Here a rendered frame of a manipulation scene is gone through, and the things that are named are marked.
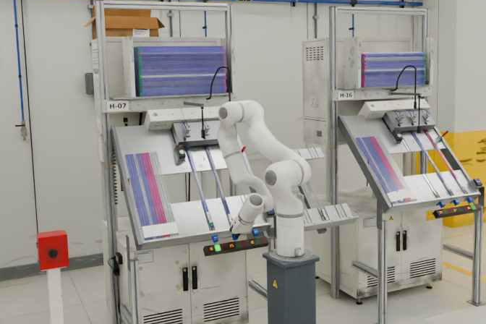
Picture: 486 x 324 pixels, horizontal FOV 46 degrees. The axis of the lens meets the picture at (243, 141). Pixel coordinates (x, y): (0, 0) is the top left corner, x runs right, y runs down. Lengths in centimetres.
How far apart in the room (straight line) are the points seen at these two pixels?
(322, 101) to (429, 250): 123
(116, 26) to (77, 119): 133
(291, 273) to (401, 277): 160
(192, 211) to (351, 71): 148
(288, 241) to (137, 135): 108
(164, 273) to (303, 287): 92
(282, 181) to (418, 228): 177
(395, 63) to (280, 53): 152
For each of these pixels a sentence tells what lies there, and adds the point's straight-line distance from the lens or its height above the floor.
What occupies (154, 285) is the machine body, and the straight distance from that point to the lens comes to 321.
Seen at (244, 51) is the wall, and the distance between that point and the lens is 501.
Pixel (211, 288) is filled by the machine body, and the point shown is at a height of 31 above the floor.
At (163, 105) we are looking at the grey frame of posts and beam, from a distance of 321.
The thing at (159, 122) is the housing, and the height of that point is 125.
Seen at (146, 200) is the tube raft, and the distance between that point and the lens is 290.
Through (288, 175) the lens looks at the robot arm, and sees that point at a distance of 241.
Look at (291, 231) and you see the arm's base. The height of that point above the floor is 82.
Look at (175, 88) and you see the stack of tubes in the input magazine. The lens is 320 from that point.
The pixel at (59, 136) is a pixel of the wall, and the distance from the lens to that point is 461.
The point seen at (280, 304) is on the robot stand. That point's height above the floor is 51.
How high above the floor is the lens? 151
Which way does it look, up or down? 7 degrees down
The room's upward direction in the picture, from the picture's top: 1 degrees counter-clockwise
